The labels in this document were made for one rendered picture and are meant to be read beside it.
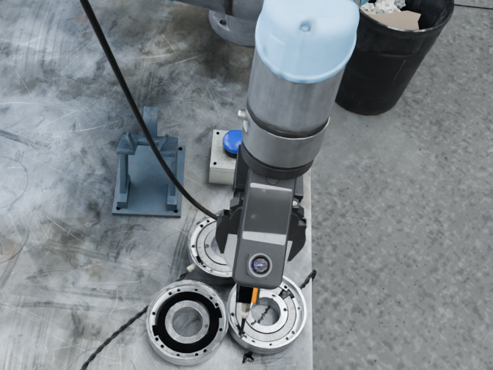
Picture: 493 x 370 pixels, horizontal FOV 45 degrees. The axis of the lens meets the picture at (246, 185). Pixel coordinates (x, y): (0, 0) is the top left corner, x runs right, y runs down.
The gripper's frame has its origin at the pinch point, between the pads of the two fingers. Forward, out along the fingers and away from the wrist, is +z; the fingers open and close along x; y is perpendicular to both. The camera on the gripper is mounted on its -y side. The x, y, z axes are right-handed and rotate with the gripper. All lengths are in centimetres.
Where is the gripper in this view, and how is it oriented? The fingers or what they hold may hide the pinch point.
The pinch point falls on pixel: (251, 272)
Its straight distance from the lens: 70.2
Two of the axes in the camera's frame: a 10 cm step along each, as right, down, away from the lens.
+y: 0.5, -7.6, 6.5
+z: -1.2, 6.4, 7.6
